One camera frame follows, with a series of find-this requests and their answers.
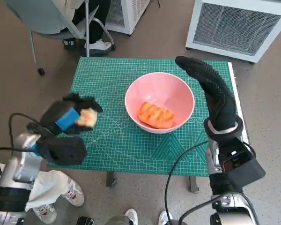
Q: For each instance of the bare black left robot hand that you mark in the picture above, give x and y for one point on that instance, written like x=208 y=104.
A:
x=65 y=117

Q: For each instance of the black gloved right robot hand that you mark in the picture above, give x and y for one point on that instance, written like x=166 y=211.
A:
x=217 y=98

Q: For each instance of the pale toy bread roll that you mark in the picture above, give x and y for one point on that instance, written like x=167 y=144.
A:
x=87 y=117

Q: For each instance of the pink bowl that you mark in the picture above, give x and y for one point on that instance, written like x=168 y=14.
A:
x=154 y=89

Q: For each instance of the orange braided toy bread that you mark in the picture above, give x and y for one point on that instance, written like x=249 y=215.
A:
x=155 y=114

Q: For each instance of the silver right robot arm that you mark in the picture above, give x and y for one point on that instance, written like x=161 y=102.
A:
x=222 y=185

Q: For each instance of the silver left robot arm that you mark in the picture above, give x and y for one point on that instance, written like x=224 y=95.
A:
x=18 y=171

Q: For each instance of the green cutting mat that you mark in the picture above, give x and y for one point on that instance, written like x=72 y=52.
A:
x=112 y=145

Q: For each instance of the standing person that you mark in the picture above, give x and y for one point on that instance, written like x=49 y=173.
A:
x=51 y=185

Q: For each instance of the white cabinet with mesh grille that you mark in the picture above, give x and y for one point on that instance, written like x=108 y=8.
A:
x=234 y=28
x=128 y=14

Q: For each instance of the metal table leg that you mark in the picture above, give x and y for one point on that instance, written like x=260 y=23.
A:
x=110 y=180
x=194 y=185

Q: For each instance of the seated person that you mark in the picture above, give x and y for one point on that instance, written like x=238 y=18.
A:
x=91 y=21

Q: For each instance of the grey chair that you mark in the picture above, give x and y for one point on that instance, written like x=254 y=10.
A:
x=37 y=18

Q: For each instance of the white shoe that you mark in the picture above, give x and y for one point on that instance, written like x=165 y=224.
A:
x=165 y=218
x=131 y=216

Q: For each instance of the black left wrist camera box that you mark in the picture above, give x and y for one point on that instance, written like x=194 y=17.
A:
x=63 y=150

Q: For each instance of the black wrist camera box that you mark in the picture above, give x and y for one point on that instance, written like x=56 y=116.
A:
x=246 y=168
x=63 y=150

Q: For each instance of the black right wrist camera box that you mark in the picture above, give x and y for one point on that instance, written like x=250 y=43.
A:
x=246 y=168

